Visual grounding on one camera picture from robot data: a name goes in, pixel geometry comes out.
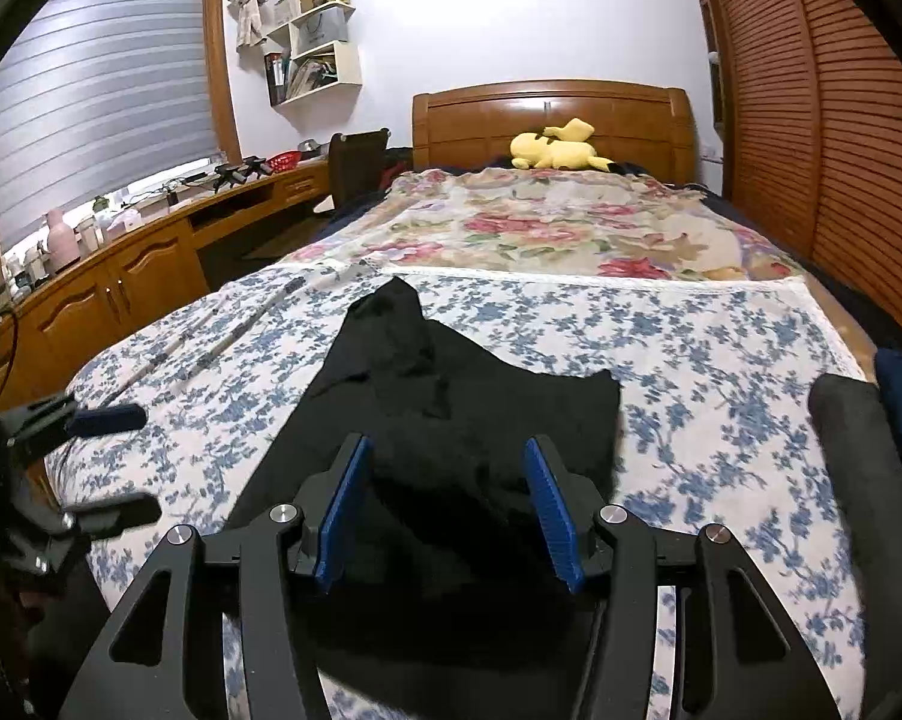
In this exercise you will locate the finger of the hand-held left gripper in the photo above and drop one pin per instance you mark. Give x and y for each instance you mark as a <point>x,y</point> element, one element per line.
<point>125,514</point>
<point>110,420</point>

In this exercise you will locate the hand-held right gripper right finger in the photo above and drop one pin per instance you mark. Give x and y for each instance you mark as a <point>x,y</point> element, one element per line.
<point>552,517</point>

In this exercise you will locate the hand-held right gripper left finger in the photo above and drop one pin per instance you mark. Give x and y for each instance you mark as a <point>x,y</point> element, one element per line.
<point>342,510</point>

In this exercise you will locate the black coat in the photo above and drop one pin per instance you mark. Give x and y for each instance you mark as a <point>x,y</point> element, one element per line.
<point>458,420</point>

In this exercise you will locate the wooden desk cabinet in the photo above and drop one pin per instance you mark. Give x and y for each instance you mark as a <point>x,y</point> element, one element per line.
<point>143,270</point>

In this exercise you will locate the pink bottle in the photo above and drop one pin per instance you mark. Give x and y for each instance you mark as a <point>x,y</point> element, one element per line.
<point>63,244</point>

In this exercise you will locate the white jar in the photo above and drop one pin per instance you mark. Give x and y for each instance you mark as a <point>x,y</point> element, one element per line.
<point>89,232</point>

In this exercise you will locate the blue floral bedsheet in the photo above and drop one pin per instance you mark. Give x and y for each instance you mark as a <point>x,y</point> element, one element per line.
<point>683,360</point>

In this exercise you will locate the small green plant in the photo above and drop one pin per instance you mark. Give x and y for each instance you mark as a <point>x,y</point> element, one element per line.
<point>100,202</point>

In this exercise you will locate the red floral blanket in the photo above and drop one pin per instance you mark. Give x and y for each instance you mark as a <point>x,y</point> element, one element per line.
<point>556,225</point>

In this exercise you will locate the dark grey cushion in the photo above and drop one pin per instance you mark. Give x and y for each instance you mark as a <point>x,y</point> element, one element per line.
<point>848,465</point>

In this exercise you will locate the red basket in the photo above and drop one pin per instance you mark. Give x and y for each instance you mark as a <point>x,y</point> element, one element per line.
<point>282,161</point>

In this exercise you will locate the grey window blind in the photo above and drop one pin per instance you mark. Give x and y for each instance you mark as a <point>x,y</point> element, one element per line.
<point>99,90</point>

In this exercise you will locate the dark chair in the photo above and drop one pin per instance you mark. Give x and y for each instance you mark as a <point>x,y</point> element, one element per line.
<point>353,165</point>

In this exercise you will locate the yellow plush toy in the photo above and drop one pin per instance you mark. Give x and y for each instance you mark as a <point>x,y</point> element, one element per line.
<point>552,150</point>

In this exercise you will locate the wooden bed headboard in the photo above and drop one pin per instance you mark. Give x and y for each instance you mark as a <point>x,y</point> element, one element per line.
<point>481,127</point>

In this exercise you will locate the wooden louvred wardrobe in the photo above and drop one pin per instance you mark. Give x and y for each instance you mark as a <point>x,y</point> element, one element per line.
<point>818,127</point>

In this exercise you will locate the wooden window frame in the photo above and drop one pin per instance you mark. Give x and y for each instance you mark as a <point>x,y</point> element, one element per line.
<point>218,67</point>

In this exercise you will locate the white wall shelf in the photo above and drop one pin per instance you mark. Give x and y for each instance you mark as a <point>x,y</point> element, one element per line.
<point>346,67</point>

